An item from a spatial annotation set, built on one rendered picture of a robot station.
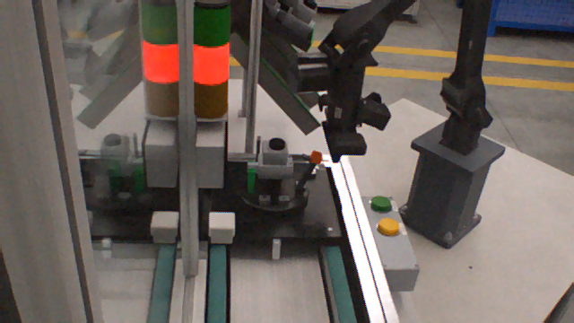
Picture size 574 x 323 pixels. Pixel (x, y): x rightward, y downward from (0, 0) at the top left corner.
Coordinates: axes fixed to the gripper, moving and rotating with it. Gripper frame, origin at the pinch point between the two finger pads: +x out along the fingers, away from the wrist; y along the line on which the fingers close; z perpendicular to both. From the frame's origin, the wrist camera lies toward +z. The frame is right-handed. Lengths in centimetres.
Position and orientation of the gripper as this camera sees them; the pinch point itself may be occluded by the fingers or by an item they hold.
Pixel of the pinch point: (336, 146)
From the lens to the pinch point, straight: 105.8
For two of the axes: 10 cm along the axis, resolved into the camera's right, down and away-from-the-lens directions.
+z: 9.9, 0.2, 1.2
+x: -0.9, 8.3, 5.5
